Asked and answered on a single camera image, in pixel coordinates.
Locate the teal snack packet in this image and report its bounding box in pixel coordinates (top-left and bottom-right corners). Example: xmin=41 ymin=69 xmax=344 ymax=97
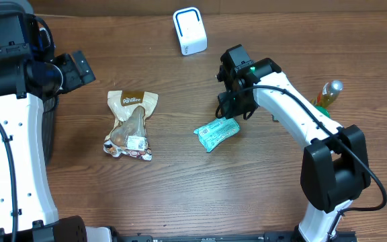
xmin=193 ymin=118 xmax=240 ymax=153

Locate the beige Pantree snack pouch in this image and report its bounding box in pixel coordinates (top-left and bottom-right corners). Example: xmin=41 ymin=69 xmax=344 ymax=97
xmin=103 ymin=90 xmax=159 ymax=161

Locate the green lid jar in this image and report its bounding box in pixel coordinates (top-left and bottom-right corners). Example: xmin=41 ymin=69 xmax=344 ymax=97
xmin=316 ymin=106 xmax=330 ymax=118

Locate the yellow oil bottle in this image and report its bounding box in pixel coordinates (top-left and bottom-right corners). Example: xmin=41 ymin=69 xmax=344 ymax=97
xmin=310 ymin=80 xmax=343 ymax=108

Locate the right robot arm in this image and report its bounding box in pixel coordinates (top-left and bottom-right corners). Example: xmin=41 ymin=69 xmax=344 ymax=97
xmin=216 ymin=44 xmax=371 ymax=241

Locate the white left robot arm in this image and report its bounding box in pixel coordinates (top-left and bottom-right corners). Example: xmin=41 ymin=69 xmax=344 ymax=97
xmin=0 ymin=9 xmax=112 ymax=241

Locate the white barcode scanner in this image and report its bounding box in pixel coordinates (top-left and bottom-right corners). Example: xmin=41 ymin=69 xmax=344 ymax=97
xmin=173 ymin=7 xmax=208 ymax=56

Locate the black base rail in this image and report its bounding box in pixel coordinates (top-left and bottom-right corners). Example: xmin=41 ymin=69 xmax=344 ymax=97
xmin=119 ymin=230 xmax=359 ymax=242

